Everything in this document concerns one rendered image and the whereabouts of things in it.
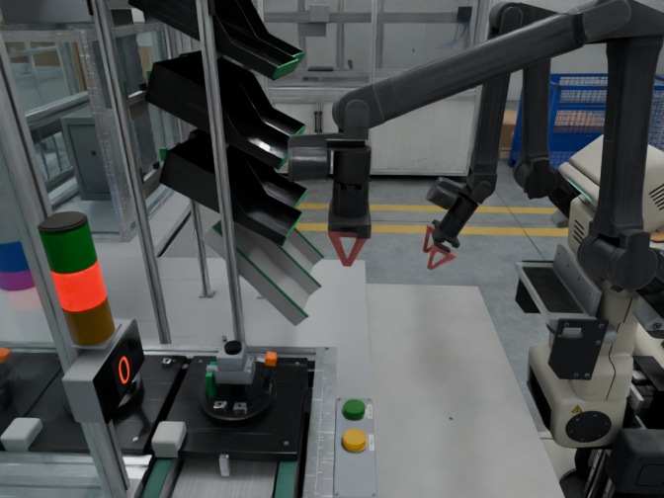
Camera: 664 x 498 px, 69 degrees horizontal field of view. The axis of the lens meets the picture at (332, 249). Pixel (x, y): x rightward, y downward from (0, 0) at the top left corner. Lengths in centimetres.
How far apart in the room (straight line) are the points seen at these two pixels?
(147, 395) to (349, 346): 49
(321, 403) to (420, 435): 22
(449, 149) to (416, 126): 40
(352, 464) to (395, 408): 26
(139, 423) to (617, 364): 101
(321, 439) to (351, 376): 28
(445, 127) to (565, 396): 383
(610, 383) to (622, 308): 19
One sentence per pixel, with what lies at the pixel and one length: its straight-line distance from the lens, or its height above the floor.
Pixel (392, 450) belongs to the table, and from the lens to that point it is 102.
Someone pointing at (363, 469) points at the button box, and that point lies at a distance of 86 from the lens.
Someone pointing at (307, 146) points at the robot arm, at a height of 144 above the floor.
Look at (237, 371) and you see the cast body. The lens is 89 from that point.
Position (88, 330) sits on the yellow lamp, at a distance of 65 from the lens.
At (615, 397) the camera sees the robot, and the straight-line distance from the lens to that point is 133.
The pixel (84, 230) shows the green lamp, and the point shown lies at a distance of 60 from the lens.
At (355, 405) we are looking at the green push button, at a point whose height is 97.
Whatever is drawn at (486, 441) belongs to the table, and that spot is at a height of 86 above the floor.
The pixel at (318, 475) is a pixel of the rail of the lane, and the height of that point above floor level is 95.
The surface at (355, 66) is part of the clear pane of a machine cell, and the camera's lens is 472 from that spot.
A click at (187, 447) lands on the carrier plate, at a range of 90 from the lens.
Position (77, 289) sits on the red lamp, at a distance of 62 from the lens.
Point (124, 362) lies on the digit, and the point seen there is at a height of 121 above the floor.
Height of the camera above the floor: 163
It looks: 27 degrees down
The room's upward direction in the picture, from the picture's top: straight up
